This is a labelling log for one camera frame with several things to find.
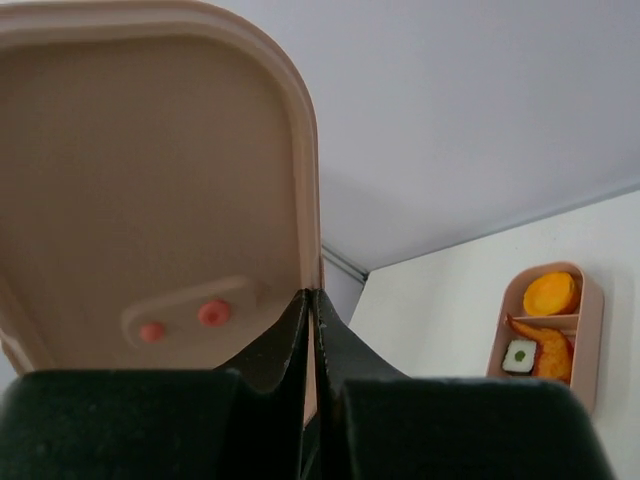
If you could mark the orange round toy food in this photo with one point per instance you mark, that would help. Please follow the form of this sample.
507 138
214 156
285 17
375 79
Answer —
555 293

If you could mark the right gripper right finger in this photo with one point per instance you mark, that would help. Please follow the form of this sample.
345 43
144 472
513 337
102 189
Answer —
376 423

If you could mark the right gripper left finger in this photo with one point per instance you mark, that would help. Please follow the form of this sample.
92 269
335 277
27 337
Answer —
242 420

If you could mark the black white sushi roll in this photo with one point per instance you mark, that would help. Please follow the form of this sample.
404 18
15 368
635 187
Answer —
520 357

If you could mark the pink box lid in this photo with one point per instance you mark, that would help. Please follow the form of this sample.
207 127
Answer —
159 200

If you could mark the pink lunch box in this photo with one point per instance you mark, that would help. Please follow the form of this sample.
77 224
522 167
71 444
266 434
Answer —
582 328

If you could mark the left aluminium frame post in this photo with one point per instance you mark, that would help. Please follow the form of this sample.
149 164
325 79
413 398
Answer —
346 265

